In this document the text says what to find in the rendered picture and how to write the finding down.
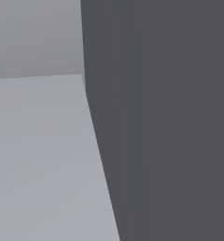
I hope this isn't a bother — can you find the dark grey tall cabinet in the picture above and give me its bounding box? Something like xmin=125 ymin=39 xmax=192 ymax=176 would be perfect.
xmin=80 ymin=0 xmax=224 ymax=241

